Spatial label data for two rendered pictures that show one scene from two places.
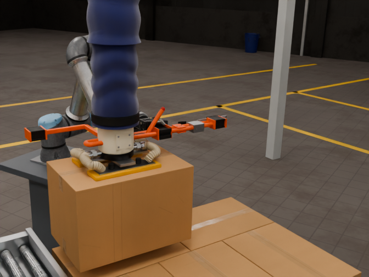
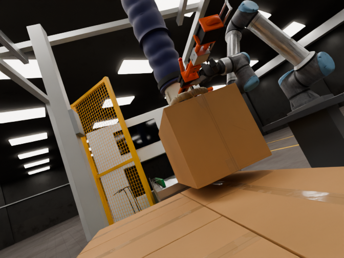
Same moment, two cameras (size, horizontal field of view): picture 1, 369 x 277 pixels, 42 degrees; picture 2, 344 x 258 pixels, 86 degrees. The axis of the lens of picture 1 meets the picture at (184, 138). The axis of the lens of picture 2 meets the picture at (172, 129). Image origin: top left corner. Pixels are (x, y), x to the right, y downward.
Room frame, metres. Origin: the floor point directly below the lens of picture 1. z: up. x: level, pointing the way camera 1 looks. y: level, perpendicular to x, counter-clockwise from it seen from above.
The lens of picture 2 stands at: (2.48, -0.83, 0.76)
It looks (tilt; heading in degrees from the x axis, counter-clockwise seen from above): 10 degrees up; 112
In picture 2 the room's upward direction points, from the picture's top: 23 degrees counter-clockwise
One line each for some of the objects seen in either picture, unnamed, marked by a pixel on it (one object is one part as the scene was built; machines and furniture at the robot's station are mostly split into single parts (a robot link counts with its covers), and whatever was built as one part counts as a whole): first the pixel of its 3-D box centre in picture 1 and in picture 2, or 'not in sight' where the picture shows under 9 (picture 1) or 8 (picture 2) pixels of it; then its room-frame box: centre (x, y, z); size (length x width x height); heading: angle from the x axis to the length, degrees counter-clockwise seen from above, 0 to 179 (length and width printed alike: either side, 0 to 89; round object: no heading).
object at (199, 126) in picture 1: (195, 126); (199, 55); (2.41, -0.06, 1.14); 0.07 x 0.07 x 0.04; 34
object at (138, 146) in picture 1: (116, 151); not in sight; (2.15, 0.33, 1.08); 0.34 x 0.25 x 0.06; 124
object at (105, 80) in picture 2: not in sight; (112, 164); (0.78, 1.02, 1.05); 0.87 x 0.10 x 2.10; 177
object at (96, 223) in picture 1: (120, 200); (201, 142); (2.16, 0.31, 0.81); 0.60 x 0.40 x 0.40; 123
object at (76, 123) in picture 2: not in sight; (77, 123); (0.77, 0.70, 1.62); 0.20 x 0.05 x 0.30; 125
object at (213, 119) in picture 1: (216, 122); (207, 31); (2.49, -0.17, 1.14); 0.08 x 0.07 x 0.05; 124
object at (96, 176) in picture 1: (124, 166); not in sight; (2.07, 0.27, 1.04); 0.34 x 0.10 x 0.05; 124
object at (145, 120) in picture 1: (146, 124); (210, 71); (2.41, 0.20, 1.14); 0.12 x 0.09 x 0.08; 34
